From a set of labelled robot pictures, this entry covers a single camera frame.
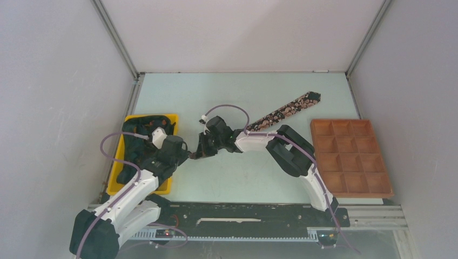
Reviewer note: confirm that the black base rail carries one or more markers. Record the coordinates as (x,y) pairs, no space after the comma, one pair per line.
(250,219)

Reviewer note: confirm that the pile of dark ties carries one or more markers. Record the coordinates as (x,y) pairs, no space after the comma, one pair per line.
(136,149)

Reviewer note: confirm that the pink rose floral tie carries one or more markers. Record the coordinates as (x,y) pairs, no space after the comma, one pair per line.
(303,102)

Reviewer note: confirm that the aluminium frame rail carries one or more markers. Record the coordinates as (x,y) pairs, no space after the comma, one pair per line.
(367,217)

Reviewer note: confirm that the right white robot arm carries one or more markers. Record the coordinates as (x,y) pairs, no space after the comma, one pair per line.
(293,153)

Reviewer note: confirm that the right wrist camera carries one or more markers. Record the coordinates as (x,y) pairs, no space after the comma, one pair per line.
(217,127)

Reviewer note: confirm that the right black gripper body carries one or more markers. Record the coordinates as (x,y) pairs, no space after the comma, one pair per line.
(210,144)

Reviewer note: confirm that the white slotted cable duct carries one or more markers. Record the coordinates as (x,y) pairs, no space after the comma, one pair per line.
(158,234)

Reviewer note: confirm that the yellow plastic bin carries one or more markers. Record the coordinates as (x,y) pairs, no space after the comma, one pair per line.
(113,187)

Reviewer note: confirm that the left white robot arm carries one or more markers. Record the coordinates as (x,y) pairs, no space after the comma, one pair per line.
(101,232)

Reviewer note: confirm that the brown compartment tray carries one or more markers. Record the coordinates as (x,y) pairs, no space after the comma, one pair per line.
(349,158)

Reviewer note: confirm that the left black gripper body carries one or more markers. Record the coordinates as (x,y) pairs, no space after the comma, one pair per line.
(180,158)

